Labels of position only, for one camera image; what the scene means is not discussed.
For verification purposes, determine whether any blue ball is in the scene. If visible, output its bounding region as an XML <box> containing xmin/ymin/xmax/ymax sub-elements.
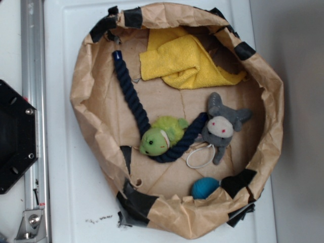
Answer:
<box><xmin>191</xmin><ymin>177</ymin><xmax>220</xmax><ymax>199</ymax></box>

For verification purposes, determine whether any green plush turtle toy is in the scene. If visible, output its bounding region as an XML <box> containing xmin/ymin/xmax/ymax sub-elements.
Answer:
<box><xmin>139</xmin><ymin>116</ymin><xmax>189</xmax><ymax>156</ymax></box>

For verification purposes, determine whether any brown paper bag bin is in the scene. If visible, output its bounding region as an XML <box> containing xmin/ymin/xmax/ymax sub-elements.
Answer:
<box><xmin>70</xmin><ymin>3</ymin><xmax>284</xmax><ymax>239</ymax></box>

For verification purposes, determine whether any grey plush animal toy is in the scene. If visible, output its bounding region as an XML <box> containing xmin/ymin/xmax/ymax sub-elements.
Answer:
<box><xmin>196</xmin><ymin>92</ymin><xmax>253</xmax><ymax>165</ymax></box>

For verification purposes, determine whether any yellow microfiber cloth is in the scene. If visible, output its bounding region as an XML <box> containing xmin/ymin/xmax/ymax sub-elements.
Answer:
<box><xmin>139</xmin><ymin>27</ymin><xmax>247</xmax><ymax>90</ymax></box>

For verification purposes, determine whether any white tray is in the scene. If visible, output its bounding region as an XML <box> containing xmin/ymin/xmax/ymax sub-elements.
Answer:
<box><xmin>44</xmin><ymin>1</ymin><xmax>277</xmax><ymax>242</ymax></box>

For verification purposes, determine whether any dark blue twisted rope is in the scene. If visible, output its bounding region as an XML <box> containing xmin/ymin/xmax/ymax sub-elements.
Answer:
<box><xmin>112</xmin><ymin>50</ymin><xmax>209</xmax><ymax>163</ymax></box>

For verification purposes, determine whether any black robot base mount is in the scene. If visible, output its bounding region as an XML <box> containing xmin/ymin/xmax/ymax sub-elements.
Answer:
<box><xmin>1</xmin><ymin>80</ymin><xmax>37</xmax><ymax>194</ymax></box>

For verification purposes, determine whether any aluminium extrusion rail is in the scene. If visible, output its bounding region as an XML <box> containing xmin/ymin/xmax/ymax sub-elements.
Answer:
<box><xmin>20</xmin><ymin>1</ymin><xmax>52</xmax><ymax>242</ymax></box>

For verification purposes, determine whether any metal corner bracket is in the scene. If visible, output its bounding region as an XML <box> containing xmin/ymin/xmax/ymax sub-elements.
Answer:
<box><xmin>14</xmin><ymin>209</ymin><xmax>47</xmax><ymax>242</ymax></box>

